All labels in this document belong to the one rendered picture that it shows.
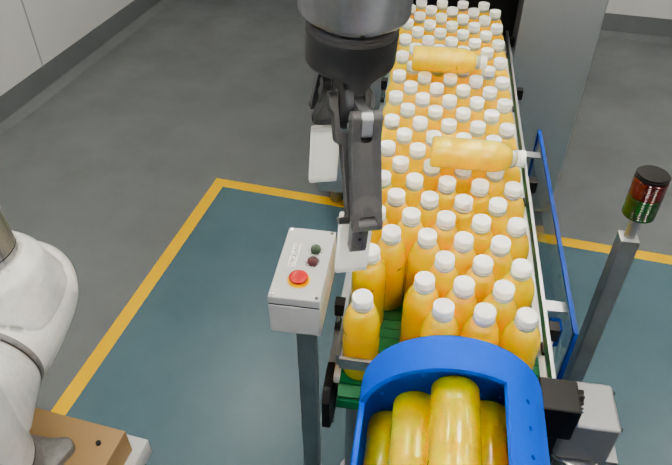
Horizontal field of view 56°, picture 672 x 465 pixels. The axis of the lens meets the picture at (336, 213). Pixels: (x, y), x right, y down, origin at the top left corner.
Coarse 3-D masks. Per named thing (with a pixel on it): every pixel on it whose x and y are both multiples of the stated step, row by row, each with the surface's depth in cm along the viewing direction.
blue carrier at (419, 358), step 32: (384, 352) 97; (416, 352) 92; (448, 352) 90; (480, 352) 90; (384, 384) 102; (416, 384) 100; (480, 384) 98; (512, 384) 88; (512, 416) 84; (544, 416) 93; (352, 448) 92; (512, 448) 81; (544, 448) 86
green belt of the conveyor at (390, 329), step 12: (384, 312) 140; (396, 312) 140; (384, 324) 138; (396, 324) 138; (384, 336) 135; (396, 336) 135; (384, 348) 132; (348, 384) 126; (360, 384) 126; (348, 396) 124; (348, 408) 127
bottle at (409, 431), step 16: (400, 400) 95; (416, 400) 94; (400, 416) 93; (416, 416) 92; (400, 432) 90; (416, 432) 90; (400, 448) 88; (416, 448) 88; (400, 464) 86; (416, 464) 86
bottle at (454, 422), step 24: (432, 384) 93; (456, 384) 90; (432, 408) 89; (456, 408) 87; (480, 408) 90; (432, 432) 86; (456, 432) 84; (480, 432) 86; (432, 456) 83; (456, 456) 81; (480, 456) 83
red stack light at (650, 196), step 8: (632, 184) 122; (640, 184) 119; (632, 192) 122; (640, 192) 120; (648, 192) 119; (656, 192) 119; (664, 192) 119; (640, 200) 121; (648, 200) 120; (656, 200) 120
